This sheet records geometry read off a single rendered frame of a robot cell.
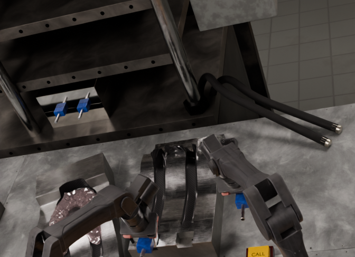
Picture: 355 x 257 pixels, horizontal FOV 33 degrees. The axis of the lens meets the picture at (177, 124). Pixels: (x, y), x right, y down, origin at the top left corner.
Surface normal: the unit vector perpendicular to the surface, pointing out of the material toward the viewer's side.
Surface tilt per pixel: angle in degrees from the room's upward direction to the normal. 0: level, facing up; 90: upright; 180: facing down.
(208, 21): 90
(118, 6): 90
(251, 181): 12
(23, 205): 0
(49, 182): 0
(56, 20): 90
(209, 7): 90
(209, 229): 0
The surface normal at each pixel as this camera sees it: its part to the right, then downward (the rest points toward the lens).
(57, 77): -0.12, 0.65
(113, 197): -0.12, -0.88
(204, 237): -0.29, -0.74
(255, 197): 0.13, -0.08
